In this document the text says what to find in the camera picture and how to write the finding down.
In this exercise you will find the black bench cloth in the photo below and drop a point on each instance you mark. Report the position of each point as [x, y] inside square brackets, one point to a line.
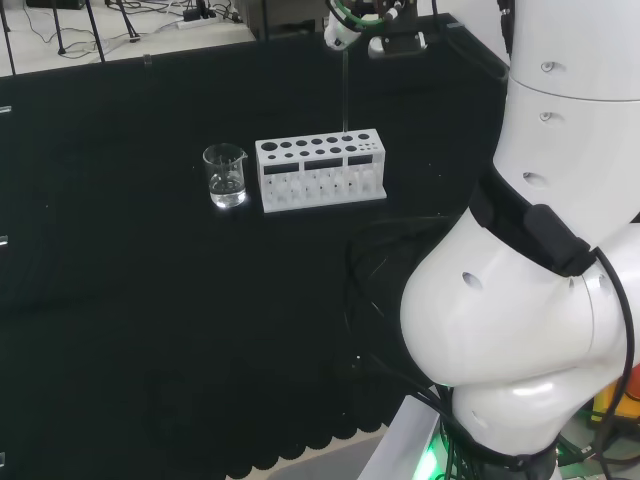
[150, 300]

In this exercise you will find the clear glass beaker with water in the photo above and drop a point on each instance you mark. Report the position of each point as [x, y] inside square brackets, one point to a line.
[227, 195]

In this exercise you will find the black box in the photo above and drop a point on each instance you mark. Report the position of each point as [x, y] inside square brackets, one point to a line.
[55, 3]

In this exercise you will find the white power strip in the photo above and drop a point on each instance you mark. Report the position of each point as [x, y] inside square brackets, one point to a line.
[200, 22]

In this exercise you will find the black tripod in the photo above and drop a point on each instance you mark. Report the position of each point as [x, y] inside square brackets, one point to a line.
[134, 39]
[61, 49]

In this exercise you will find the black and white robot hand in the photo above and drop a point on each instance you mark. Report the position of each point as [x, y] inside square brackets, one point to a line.
[390, 20]

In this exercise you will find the white test tube rack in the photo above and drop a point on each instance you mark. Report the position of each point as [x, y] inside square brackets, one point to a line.
[325, 204]

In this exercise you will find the clear glass rod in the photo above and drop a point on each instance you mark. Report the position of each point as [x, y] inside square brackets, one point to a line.
[345, 90]

